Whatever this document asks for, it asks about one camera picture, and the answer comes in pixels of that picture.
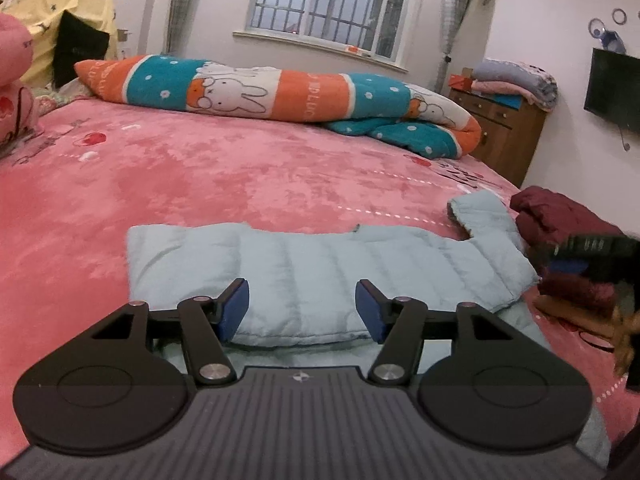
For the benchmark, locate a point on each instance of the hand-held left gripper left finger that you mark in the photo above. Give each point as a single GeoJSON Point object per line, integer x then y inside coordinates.
{"type": "Point", "coordinates": [234, 310]}

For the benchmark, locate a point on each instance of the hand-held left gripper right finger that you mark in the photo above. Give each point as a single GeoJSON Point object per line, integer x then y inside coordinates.
{"type": "Point", "coordinates": [371, 310]}

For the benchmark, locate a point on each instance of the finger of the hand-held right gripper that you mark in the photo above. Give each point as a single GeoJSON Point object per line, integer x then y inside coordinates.
{"type": "Point", "coordinates": [580, 252]}

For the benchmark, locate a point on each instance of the maroon puffer jacket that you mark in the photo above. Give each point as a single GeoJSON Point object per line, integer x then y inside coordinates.
{"type": "Point", "coordinates": [550, 215]}

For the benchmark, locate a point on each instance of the light blue puffer jacket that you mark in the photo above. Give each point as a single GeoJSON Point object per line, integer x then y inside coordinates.
{"type": "Point", "coordinates": [310, 270]}

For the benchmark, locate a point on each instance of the pink plush bed blanket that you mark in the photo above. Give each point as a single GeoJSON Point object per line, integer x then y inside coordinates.
{"type": "Point", "coordinates": [200, 180]}

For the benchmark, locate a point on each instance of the wooden cabinet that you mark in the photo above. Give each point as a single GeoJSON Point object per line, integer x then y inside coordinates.
{"type": "Point", "coordinates": [505, 140]}

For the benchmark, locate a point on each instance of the blue mat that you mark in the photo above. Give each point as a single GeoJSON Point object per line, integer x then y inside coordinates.
{"type": "Point", "coordinates": [507, 101]}

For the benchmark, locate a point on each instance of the folded blankets stack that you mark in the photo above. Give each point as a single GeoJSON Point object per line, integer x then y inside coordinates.
{"type": "Point", "coordinates": [525, 77]}

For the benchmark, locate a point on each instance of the pink folded blanket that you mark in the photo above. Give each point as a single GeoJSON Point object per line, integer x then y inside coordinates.
{"type": "Point", "coordinates": [495, 88]}

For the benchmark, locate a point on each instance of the red box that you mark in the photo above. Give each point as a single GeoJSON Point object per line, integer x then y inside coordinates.
{"type": "Point", "coordinates": [460, 80]}

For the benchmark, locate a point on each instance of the rabbit print rolled blanket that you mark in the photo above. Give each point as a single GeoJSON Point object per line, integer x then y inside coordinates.
{"type": "Point", "coordinates": [300, 95]}

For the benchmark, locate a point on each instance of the grey checked curtain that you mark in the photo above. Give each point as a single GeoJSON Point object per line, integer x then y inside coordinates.
{"type": "Point", "coordinates": [452, 20]}
{"type": "Point", "coordinates": [187, 5]}

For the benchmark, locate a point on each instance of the floral bedsheet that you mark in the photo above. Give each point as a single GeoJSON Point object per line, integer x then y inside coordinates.
{"type": "Point", "coordinates": [65, 95]}

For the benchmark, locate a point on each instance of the pink printed pillow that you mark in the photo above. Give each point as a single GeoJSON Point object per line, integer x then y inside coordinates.
{"type": "Point", "coordinates": [17, 120]}

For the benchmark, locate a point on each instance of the black cushion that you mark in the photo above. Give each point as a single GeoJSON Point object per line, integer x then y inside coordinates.
{"type": "Point", "coordinates": [75, 50]}

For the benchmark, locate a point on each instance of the barred window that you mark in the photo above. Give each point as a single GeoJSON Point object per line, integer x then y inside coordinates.
{"type": "Point", "coordinates": [325, 0]}

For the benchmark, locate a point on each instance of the pink folded quilts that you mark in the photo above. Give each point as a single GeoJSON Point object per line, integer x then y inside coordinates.
{"type": "Point", "coordinates": [12, 45]}

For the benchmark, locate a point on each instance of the wall television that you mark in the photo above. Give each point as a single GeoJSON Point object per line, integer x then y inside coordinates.
{"type": "Point", "coordinates": [615, 90]}

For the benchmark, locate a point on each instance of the circle wall stickers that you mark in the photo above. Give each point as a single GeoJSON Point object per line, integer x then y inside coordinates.
{"type": "Point", "coordinates": [607, 35]}

